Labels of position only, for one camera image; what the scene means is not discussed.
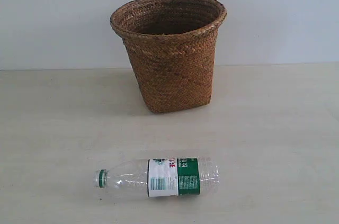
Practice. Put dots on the clear plastic bottle green label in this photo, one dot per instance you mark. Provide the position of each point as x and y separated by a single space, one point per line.
179 175

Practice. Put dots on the brown woven wicker basket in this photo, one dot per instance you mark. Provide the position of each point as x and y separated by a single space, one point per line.
171 47

